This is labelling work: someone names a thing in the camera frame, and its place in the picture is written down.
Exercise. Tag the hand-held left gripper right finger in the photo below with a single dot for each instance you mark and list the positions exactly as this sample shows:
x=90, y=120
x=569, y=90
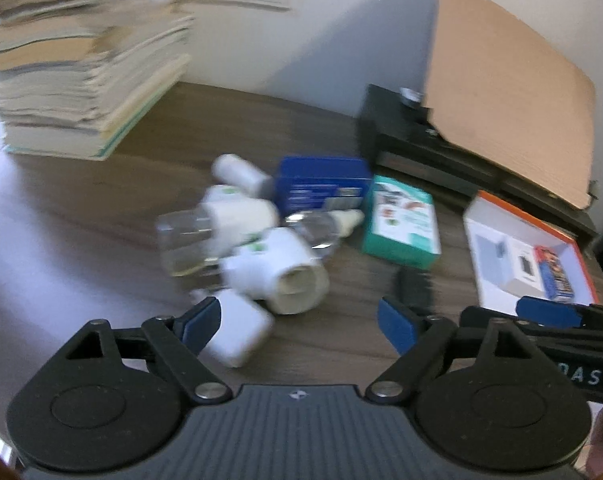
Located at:
x=394, y=325

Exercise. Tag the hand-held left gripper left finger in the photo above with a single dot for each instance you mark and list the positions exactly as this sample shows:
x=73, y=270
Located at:
x=201, y=325

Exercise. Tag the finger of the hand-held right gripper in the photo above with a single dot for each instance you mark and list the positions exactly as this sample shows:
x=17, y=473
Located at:
x=551, y=312
x=474, y=316

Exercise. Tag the orange and white box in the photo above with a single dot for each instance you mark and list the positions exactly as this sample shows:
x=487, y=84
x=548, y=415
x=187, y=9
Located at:
x=486, y=280

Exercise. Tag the white charger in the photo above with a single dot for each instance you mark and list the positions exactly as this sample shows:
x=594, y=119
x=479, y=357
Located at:
x=241, y=327

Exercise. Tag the green and white bandage box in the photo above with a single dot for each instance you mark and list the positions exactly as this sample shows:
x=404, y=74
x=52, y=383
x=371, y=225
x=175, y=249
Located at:
x=401, y=240

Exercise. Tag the white repellent heater with bottle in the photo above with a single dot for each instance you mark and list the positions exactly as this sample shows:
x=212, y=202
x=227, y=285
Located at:
x=231, y=215

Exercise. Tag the playing card deck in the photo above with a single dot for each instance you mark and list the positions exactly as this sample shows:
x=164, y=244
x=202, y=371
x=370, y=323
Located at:
x=554, y=272

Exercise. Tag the black plug adapter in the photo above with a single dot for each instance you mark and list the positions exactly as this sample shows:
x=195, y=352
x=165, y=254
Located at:
x=414, y=287

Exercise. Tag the small white adapter box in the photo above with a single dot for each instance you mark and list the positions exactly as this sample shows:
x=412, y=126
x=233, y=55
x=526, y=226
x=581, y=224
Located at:
x=519, y=280

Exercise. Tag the small clear bottle white cap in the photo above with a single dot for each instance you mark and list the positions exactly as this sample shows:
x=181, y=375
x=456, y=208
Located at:
x=321, y=227

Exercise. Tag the white plastic cylinder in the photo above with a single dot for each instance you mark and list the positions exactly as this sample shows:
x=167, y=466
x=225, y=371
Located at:
x=236, y=170

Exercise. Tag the blue box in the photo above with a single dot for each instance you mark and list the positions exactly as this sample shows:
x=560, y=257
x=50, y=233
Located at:
x=321, y=172

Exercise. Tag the black desk riser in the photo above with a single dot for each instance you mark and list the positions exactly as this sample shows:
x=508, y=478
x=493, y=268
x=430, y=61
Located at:
x=386, y=120

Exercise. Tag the wooden reading board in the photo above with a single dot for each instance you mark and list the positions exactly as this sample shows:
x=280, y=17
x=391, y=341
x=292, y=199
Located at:
x=506, y=85

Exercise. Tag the stack of worn books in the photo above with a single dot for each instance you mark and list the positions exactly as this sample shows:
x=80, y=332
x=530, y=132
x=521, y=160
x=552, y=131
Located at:
x=56, y=85

